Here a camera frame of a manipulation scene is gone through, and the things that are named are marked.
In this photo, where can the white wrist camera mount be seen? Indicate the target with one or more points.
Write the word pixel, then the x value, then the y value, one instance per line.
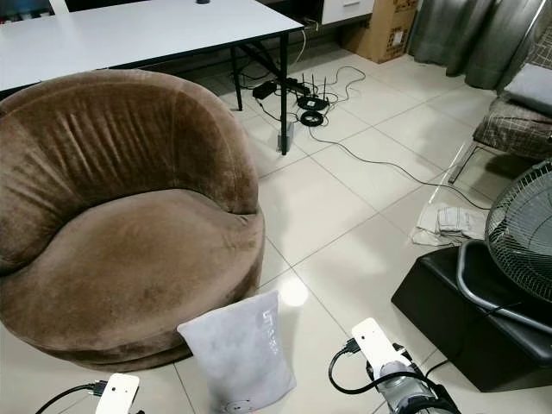
pixel 378 345
pixel 119 397

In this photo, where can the crumpled white grey cloth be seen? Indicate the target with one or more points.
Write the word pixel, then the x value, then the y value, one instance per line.
pixel 453 224

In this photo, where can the white table with black legs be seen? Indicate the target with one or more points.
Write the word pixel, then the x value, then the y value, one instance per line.
pixel 138 30

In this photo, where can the brown cardboard box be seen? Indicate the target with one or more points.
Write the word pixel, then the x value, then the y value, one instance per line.
pixel 384 34

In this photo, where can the brown round velvet sofa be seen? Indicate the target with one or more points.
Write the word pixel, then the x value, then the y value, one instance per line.
pixel 129 250

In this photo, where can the grey metal tube frame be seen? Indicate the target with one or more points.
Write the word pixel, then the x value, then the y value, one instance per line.
pixel 466 280

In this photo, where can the black box ottoman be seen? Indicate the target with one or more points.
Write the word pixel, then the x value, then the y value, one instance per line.
pixel 440 319

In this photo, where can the white drawer cabinet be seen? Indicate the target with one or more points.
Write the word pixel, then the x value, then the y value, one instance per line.
pixel 347 9

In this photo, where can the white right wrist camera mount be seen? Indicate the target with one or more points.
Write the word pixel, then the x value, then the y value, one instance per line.
pixel 378 345

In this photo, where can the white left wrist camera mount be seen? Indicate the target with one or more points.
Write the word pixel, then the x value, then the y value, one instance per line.
pixel 119 397

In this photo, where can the black routers with antennas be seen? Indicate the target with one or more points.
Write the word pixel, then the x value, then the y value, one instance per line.
pixel 313 102

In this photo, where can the grey curtain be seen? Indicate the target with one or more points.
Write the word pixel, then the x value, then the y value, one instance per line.
pixel 466 34

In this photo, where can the plaid cushion metal chair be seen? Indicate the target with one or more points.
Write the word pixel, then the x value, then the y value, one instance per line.
pixel 513 129

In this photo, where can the grey rectangular pillow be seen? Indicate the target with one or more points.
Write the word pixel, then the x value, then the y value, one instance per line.
pixel 237 354

